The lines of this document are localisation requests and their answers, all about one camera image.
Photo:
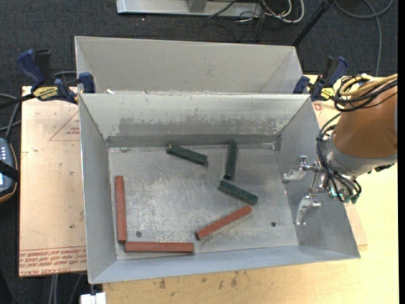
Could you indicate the red-brown flat block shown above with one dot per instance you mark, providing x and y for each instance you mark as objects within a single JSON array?
[
  {"x": 159, "y": 247},
  {"x": 120, "y": 209},
  {"x": 224, "y": 222}
]

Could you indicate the grey metal bin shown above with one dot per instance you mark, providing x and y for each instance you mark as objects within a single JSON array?
[{"x": 177, "y": 207}]

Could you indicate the brown cardboard board red print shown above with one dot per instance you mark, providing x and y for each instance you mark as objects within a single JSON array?
[{"x": 47, "y": 185}]

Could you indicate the dark green flat block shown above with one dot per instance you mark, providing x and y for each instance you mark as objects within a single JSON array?
[
  {"x": 231, "y": 160},
  {"x": 238, "y": 192},
  {"x": 187, "y": 155}
]

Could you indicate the black cylinder on white bracket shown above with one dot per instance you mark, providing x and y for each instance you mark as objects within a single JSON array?
[{"x": 383, "y": 168}]

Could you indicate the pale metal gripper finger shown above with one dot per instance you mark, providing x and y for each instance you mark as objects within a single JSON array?
[
  {"x": 303, "y": 207},
  {"x": 294, "y": 172}
]

